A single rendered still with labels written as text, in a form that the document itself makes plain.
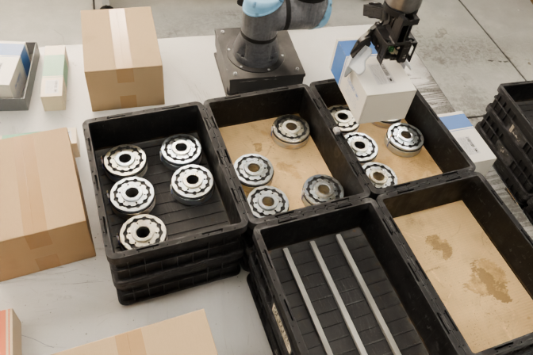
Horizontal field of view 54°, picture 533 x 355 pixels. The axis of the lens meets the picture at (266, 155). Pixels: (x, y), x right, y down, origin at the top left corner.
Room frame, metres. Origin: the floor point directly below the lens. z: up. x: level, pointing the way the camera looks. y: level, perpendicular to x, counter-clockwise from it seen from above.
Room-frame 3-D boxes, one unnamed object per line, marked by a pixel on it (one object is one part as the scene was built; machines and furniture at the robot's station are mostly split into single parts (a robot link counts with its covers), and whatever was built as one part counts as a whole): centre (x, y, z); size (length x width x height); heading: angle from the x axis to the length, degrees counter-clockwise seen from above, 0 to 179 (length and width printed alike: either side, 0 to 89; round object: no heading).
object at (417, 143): (1.03, -0.37, 0.86); 0.10 x 0.10 x 0.01
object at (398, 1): (0.95, -0.22, 1.33); 0.08 x 0.08 x 0.05
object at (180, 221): (0.73, 0.23, 0.87); 0.40 x 0.30 x 0.11; 27
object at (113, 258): (0.73, 0.23, 0.92); 0.40 x 0.30 x 0.02; 27
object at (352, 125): (1.06, -0.19, 0.86); 0.10 x 0.10 x 0.01
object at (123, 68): (1.26, 0.50, 0.78); 0.30 x 0.22 x 0.16; 22
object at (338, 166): (0.86, -0.03, 0.87); 0.40 x 0.30 x 0.11; 27
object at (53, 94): (1.18, 0.69, 0.73); 0.24 x 0.06 x 0.06; 19
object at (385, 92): (0.97, -0.21, 1.09); 0.20 x 0.12 x 0.09; 21
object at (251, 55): (1.36, 0.09, 0.85); 0.15 x 0.15 x 0.10
